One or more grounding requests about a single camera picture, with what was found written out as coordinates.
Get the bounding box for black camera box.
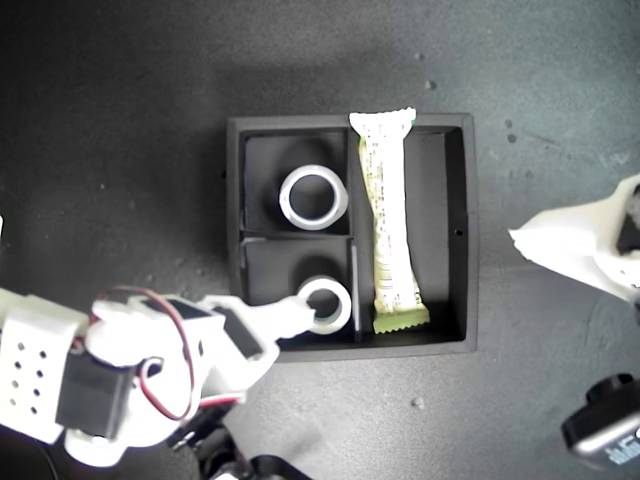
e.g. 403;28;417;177
199;449;314;480
560;373;640;472

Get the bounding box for black compartment tray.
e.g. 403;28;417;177
225;112;480;364

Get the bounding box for large white tape roll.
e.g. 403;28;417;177
278;163;349;232

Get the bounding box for snack bar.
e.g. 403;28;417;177
347;106;432;334

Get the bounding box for red servo wire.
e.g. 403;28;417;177
110;286;241;422

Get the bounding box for small white tape roll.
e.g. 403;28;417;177
296;277;353;336

